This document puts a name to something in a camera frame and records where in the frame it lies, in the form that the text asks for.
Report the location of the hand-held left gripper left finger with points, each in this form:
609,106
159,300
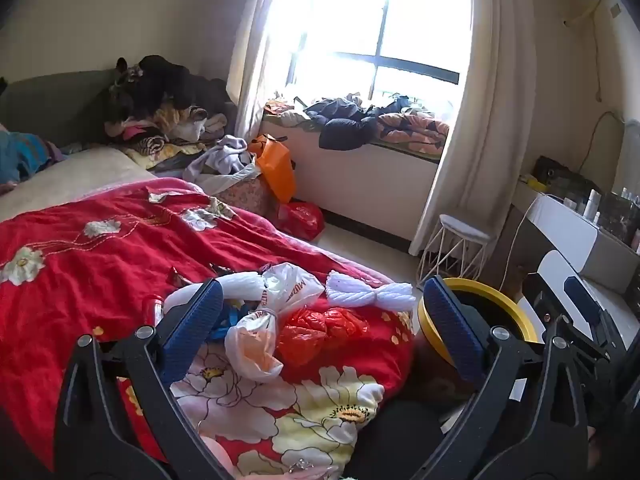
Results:
192,325

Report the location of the clear cosmetics organizer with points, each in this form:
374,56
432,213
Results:
620,215

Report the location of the beige mattress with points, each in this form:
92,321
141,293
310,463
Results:
75,175

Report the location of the window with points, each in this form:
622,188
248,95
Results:
400,20

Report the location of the cream curtain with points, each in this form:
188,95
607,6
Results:
480,110
255,60

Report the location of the white plastic wrapper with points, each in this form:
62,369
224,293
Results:
240,287

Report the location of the dark bag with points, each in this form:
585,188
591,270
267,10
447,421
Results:
557,175

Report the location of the dark padded jacket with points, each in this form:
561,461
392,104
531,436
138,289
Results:
345,127

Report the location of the orange shopping bag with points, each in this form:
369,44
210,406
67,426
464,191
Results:
275,167

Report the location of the pile of mixed clothes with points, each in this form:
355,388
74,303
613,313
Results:
160,95

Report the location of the blue patterned cloth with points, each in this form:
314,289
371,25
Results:
25,152

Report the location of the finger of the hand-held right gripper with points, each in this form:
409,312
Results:
580,297
540,300

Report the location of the small red can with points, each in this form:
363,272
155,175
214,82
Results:
151,307

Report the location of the green headboard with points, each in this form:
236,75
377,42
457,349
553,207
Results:
50,105

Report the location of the red floral blanket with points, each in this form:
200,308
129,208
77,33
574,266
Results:
100,260

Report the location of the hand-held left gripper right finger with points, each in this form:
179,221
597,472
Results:
452,330

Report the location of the red plastic shopping bag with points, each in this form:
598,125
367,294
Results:
302,220

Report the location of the yellow small item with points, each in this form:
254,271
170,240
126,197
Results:
534,182

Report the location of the small heap of clothes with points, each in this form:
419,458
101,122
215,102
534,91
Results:
285,110

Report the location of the yellow rimmed black trash bin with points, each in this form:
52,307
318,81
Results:
480,292

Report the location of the lavender grey garment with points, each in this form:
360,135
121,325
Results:
220,157

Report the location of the blue wrapper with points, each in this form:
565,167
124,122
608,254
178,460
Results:
231,322

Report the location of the white plastic bag orange print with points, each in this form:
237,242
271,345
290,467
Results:
260,340

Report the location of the white dressing table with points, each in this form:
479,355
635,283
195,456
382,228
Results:
565,230

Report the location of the white scalloped drawer cabinet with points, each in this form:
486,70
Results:
600,310

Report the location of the floral laundry basket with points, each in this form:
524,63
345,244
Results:
245,197

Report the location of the white window seat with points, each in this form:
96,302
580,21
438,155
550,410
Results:
370,185

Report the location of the orange patterned blanket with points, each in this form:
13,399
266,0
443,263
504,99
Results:
415,127

